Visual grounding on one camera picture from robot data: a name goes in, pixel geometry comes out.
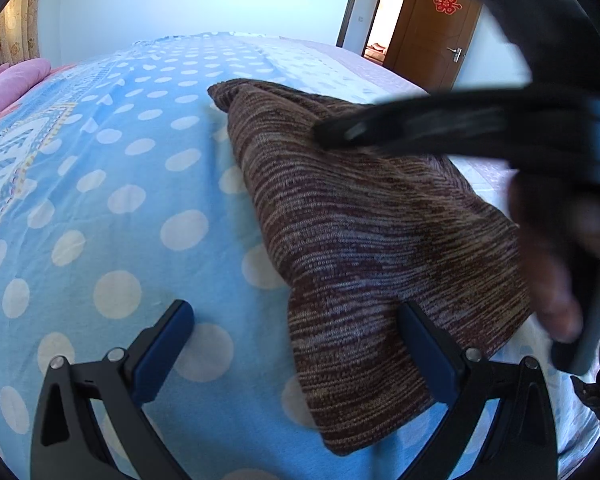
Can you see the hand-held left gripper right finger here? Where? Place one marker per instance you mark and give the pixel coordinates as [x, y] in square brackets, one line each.
[429, 355]

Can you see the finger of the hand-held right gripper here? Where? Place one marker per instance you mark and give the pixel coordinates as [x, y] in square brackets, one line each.
[429, 120]

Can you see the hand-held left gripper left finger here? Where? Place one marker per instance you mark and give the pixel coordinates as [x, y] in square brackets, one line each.
[160, 355]

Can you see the brown striped knit sweater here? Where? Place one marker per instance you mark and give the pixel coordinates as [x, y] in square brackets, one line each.
[360, 240]

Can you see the person's right hand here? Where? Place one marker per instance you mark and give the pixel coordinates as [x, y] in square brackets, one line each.
[549, 240]

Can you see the brown wooden door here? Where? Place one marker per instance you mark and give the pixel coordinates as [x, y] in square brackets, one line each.
[429, 35]

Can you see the red paper door decoration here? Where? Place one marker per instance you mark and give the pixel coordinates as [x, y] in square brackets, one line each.
[446, 0]

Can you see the blue polka dot printed blanket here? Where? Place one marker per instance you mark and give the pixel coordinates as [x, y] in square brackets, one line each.
[130, 170]

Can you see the folded pink quilt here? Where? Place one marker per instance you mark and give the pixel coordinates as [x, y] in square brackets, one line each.
[10, 85]

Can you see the beige floral curtain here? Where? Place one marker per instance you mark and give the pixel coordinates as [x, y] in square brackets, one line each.
[20, 25]

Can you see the dark door frame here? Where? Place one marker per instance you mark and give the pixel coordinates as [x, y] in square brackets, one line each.
[350, 5]

